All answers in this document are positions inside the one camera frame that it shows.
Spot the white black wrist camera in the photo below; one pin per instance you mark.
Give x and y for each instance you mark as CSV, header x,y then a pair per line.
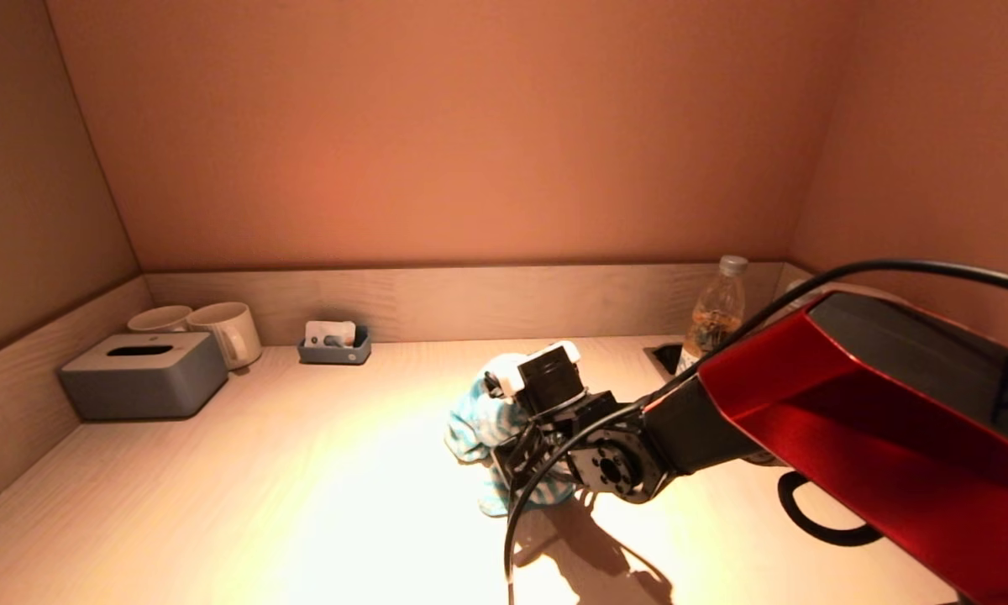
x,y
546,378

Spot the small grey tray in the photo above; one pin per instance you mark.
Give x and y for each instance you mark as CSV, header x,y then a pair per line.
x,y
334,356

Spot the white sachet packet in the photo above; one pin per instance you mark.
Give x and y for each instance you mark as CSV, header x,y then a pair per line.
x,y
328,330

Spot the white ceramic mug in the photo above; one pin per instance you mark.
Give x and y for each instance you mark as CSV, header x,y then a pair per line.
x,y
160,319
227,332

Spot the white electric kettle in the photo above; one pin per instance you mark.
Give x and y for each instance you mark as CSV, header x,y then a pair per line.
x,y
865,289

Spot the blue white striped cloth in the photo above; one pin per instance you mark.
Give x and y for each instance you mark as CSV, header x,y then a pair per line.
x,y
479,420

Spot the red black right robot arm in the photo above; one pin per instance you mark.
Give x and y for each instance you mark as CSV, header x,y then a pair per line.
x,y
848,420

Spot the grey tissue box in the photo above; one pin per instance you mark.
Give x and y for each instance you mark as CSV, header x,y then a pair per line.
x,y
147,382

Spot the plastic bottle amber drink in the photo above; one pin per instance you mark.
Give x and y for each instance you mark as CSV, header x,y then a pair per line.
x,y
716,311

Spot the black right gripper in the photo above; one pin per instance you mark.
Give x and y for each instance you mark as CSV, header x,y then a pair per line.
x,y
592,416

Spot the recessed dark socket panel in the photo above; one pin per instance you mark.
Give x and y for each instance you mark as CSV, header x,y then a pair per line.
x,y
664,357

